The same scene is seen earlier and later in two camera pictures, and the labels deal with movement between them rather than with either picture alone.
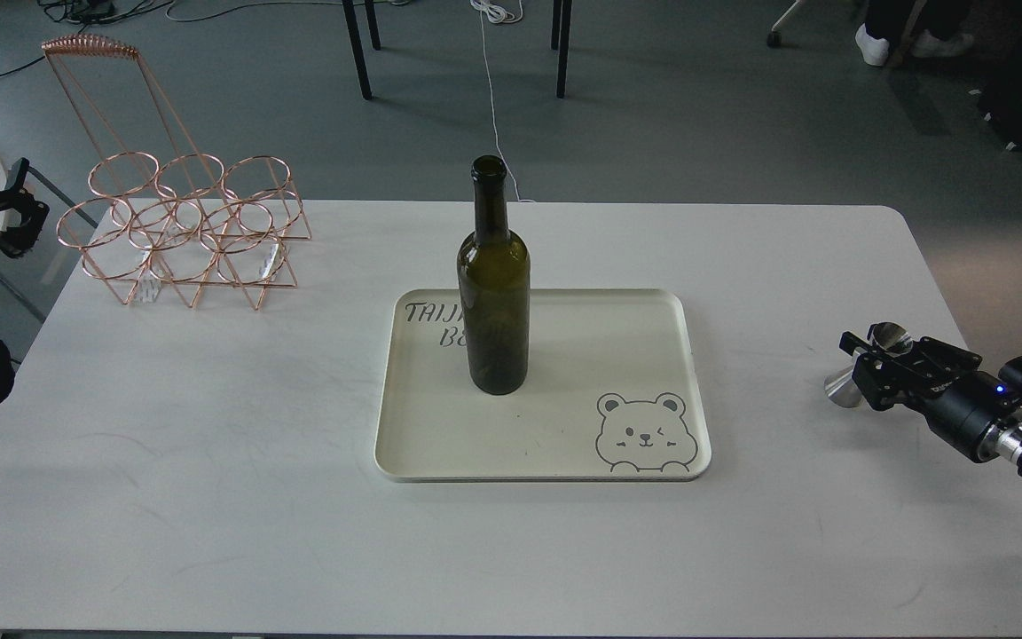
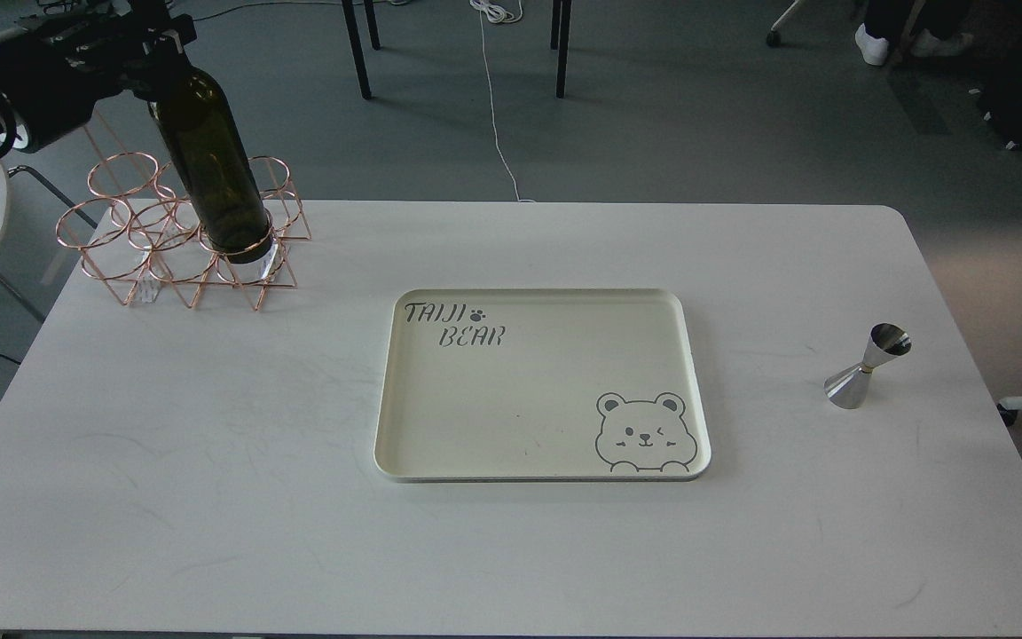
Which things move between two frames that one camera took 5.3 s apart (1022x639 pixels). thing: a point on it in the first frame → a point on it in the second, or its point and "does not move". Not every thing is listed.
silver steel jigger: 840,387 does not move
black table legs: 350,11 does not move
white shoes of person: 930,44 does not move
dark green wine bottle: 495,280 → 199,121
